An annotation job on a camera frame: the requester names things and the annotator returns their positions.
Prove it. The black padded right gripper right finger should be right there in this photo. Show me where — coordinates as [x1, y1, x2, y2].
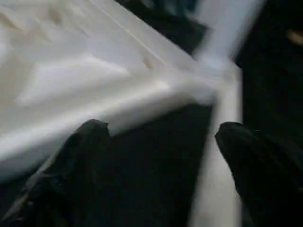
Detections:
[214, 122, 303, 227]

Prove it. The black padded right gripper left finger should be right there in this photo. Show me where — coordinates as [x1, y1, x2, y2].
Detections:
[4, 119, 112, 227]

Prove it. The white plastic table top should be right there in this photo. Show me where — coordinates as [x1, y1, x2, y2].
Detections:
[0, 0, 242, 185]

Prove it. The black table mat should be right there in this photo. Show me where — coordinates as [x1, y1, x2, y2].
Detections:
[0, 0, 303, 227]

